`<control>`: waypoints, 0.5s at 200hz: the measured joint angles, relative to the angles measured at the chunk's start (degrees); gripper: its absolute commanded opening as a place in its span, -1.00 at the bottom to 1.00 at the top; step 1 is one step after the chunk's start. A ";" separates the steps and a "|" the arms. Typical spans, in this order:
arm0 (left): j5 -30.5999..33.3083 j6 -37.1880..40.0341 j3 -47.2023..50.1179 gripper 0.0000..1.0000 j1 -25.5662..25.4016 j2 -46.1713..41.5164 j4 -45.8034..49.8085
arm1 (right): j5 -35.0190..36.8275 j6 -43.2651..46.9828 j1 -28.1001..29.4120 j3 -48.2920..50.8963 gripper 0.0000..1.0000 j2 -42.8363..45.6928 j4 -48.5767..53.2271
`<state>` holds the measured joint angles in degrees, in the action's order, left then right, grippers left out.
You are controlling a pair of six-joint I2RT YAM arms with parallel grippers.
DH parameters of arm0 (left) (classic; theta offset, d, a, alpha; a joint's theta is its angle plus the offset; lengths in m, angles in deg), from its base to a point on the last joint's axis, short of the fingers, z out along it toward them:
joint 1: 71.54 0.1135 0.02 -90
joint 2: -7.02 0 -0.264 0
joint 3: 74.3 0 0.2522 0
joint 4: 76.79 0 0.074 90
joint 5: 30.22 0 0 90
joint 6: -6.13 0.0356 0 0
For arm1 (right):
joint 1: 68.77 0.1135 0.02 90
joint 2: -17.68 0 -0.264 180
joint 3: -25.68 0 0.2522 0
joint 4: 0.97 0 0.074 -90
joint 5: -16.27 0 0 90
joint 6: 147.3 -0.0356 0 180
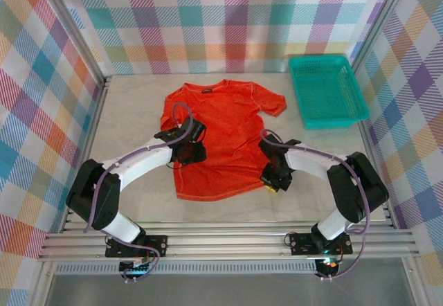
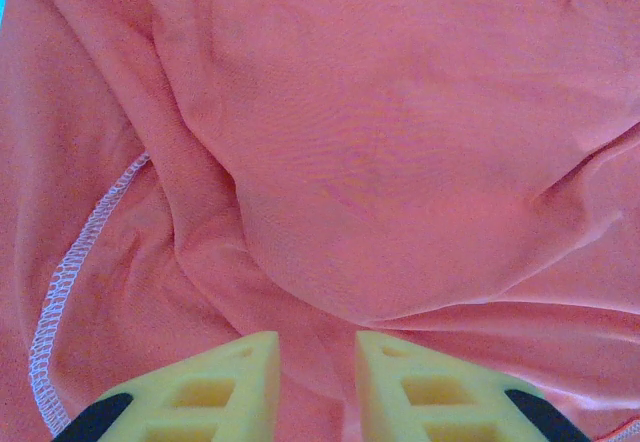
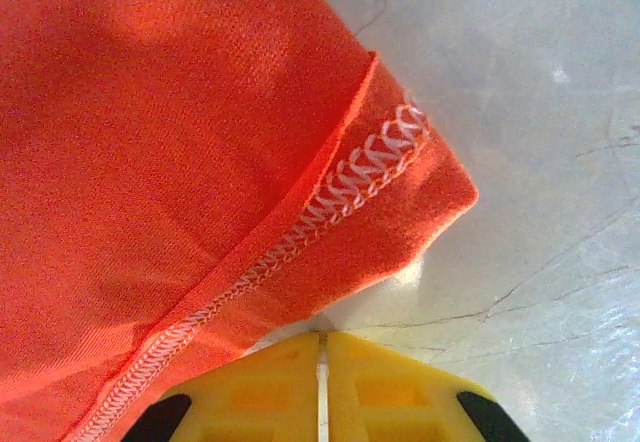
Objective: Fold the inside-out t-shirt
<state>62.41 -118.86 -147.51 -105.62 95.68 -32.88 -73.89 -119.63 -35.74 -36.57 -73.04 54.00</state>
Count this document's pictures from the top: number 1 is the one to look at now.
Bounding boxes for orange t-shirt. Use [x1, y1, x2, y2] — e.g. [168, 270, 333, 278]
[159, 79, 288, 203]

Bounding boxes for teal plastic mesh basket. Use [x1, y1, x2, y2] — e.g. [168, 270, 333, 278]
[288, 53, 370, 130]

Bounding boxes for aluminium frame post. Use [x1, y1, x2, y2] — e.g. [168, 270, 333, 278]
[36, 0, 112, 86]
[347, 0, 415, 70]

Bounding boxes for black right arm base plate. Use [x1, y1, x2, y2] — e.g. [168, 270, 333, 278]
[289, 232, 353, 255]

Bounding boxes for aluminium mounting rail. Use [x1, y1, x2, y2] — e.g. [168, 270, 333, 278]
[37, 228, 422, 262]

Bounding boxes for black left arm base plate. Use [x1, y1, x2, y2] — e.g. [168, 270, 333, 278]
[105, 235, 169, 259]

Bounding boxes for grey slotted cable duct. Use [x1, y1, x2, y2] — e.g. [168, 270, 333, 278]
[55, 263, 318, 275]

